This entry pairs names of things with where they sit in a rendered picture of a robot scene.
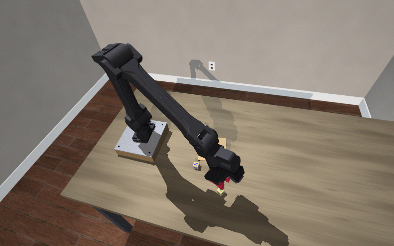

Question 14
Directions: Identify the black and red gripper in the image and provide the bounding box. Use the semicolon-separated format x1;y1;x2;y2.
204;165;230;190

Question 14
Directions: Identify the beige flat mat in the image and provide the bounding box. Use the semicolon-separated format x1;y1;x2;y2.
198;138;226;161

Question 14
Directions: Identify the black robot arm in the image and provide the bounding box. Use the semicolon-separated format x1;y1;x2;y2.
91;43;245;183

